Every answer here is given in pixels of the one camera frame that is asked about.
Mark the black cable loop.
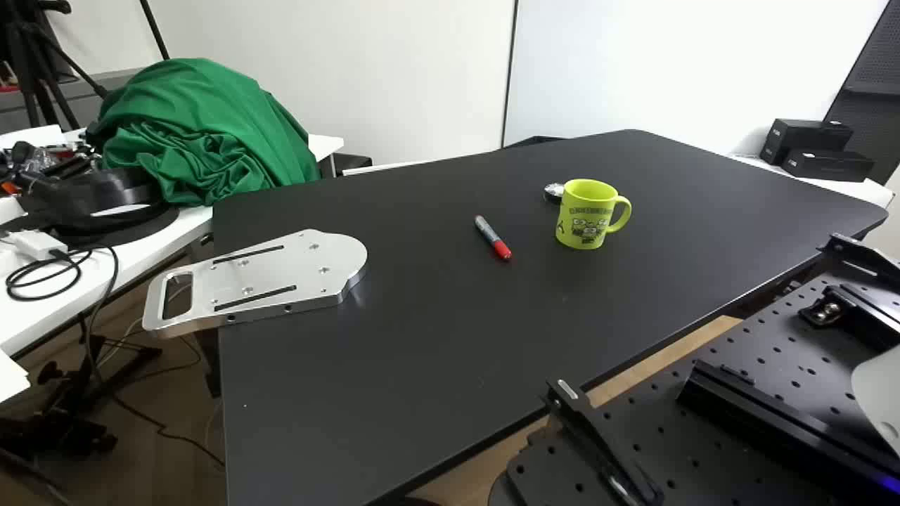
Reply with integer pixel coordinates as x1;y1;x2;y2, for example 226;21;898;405
4;245;124;303

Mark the white side table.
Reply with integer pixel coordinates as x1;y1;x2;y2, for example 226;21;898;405
0;121;347;405

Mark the black camera tripod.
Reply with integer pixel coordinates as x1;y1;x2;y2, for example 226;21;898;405
0;0;108;130

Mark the black bag on table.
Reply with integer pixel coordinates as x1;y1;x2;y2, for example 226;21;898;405
16;169;178;248

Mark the silver metal mounting plate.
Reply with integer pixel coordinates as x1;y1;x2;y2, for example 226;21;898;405
141;228;369;339

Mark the black speaker box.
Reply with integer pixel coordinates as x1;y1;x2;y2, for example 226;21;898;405
759;118;875;182

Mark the yellow cartoon mug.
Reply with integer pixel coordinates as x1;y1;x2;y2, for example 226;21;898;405
553;176;632;251

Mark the small silver round object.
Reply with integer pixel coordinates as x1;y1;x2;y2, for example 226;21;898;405
544;182;562;199

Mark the green cloth pile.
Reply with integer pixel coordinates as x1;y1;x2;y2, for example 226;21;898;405
84;59;319;204

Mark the black clamp bracket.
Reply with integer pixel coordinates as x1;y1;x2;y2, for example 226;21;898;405
545;377;663;506

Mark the red and black marker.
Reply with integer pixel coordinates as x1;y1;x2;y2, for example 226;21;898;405
473;213;513;262

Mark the black perforated breadboard table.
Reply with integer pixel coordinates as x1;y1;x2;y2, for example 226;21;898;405
490;237;900;506

